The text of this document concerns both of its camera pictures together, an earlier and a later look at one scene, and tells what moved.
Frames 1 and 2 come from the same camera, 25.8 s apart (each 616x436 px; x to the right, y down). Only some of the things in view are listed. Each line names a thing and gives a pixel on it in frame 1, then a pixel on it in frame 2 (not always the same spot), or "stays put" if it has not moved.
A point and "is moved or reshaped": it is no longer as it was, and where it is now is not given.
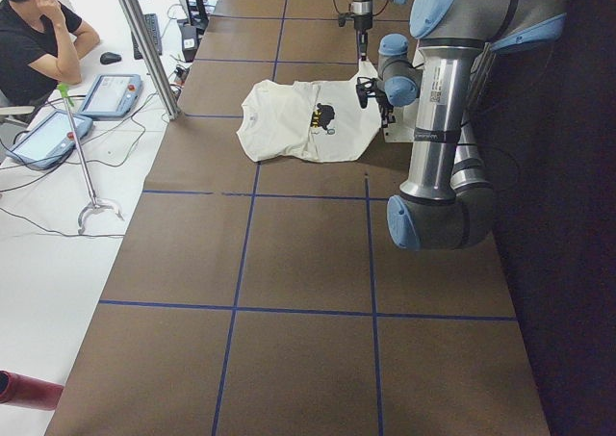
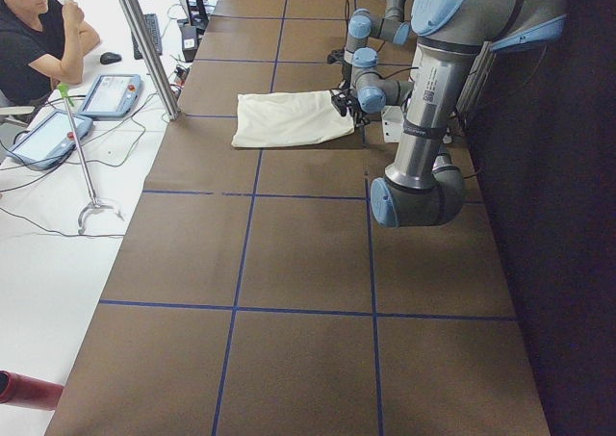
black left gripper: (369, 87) -> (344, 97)
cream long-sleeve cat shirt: (310, 121) is moved or reshaped
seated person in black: (41, 40) stays put
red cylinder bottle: (29, 391) stays put
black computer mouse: (110, 58) stays put
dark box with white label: (189, 34) stays put
